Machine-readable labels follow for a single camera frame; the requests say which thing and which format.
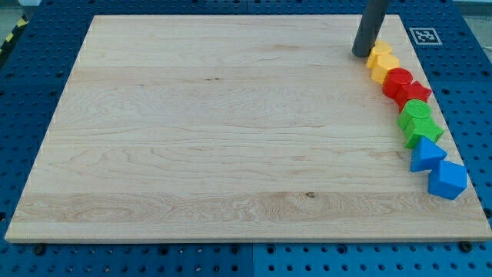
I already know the blue triangle block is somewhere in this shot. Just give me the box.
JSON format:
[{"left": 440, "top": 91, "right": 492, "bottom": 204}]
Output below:
[{"left": 410, "top": 136, "right": 447, "bottom": 172}]

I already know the black bolt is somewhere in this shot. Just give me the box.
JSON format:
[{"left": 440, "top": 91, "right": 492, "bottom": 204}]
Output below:
[
  {"left": 32, "top": 244, "right": 46, "bottom": 256},
  {"left": 458, "top": 241, "right": 474, "bottom": 253}
]

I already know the black bolt left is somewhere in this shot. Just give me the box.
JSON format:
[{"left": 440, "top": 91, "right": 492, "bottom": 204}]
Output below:
[{"left": 32, "top": 244, "right": 46, "bottom": 256}]

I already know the red star block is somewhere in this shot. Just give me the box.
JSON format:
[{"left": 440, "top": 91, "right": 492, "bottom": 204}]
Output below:
[{"left": 394, "top": 81, "right": 432, "bottom": 112}]

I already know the green hexagon block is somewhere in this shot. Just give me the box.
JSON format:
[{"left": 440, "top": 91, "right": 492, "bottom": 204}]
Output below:
[{"left": 397, "top": 99, "right": 431, "bottom": 131}]

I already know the light wooden board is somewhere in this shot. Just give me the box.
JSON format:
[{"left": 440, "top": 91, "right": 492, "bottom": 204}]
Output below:
[{"left": 5, "top": 15, "right": 491, "bottom": 244}]

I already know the black bolt right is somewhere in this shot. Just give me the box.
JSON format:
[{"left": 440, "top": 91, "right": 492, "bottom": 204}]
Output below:
[{"left": 458, "top": 241, "right": 474, "bottom": 253}]

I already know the green star block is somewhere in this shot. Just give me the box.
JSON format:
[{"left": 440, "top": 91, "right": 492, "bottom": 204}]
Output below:
[{"left": 404, "top": 117, "right": 444, "bottom": 149}]

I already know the yellow heart block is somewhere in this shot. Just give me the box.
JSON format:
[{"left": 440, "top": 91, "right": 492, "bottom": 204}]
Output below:
[{"left": 366, "top": 40, "right": 393, "bottom": 69}]

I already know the blue cube block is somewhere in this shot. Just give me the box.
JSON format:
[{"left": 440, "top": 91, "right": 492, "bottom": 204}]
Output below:
[{"left": 427, "top": 160, "right": 467, "bottom": 200}]

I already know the white fiducial marker tag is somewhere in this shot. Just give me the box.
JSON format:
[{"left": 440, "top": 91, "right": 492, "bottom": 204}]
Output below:
[{"left": 410, "top": 27, "right": 442, "bottom": 45}]

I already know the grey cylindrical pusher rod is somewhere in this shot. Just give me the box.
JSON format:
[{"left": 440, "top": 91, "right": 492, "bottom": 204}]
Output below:
[{"left": 351, "top": 0, "right": 390, "bottom": 58}]

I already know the red cylinder block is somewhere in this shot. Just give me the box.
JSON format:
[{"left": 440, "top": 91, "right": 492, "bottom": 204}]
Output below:
[{"left": 382, "top": 68, "right": 413, "bottom": 99}]

